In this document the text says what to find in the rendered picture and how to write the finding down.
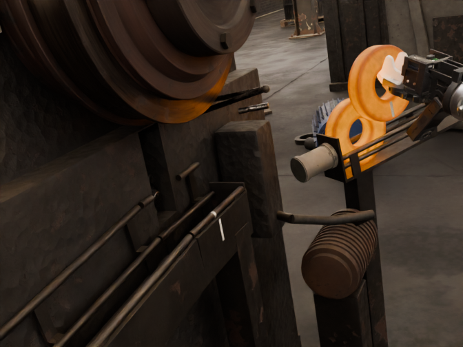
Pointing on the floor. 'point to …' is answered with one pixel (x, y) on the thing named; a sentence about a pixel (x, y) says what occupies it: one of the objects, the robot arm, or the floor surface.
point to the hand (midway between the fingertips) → (381, 74)
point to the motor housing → (341, 281)
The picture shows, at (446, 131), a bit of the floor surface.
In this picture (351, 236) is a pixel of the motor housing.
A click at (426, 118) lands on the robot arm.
